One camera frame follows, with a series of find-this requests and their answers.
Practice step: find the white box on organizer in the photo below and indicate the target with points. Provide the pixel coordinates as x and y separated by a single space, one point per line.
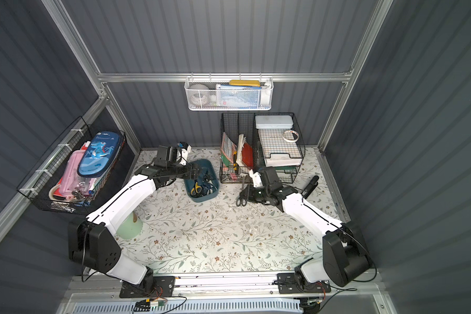
273 122

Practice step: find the teal plastic storage box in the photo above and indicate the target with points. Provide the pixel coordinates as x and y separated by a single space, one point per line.
204 165

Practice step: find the white wire wall basket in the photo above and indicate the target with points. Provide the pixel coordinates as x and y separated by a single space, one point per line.
267 87

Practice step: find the black wire side basket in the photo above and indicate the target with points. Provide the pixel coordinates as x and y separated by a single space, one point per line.
42 185

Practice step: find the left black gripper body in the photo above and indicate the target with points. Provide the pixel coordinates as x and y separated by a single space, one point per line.
193 171

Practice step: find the all black scissors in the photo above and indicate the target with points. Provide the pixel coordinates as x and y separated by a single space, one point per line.
207 184

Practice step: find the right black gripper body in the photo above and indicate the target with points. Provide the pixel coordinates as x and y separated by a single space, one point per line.
253 195

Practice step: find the black stapler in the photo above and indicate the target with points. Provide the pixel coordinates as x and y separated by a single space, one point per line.
310 187

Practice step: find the yellow case in basket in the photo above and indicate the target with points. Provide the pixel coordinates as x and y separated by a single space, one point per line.
249 83

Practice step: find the black wire desk organizer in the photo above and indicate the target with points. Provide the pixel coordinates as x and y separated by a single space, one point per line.
282 149

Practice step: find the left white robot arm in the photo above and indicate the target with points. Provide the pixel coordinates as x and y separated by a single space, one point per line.
91 240

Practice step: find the blue dinosaur pencil case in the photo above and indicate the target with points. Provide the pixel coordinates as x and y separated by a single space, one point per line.
100 154

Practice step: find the pink pencil case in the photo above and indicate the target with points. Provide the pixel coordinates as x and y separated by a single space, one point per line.
71 182

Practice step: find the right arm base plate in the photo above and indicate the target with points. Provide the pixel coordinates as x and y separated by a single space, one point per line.
293 283

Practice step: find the yellow black scissors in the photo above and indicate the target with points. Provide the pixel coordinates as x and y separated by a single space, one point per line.
196 190

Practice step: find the mint green pen cup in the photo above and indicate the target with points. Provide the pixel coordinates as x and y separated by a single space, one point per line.
130 228

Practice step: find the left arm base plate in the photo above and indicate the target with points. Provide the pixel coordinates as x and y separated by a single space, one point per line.
161 286

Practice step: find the blue white package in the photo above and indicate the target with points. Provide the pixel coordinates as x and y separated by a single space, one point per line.
238 96

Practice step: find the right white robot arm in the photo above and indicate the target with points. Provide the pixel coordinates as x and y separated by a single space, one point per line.
344 252

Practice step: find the white tape roll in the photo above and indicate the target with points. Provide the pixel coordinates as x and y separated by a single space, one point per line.
198 95

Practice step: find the red folder in organizer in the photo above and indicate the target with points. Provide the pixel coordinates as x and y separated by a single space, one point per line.
247 155

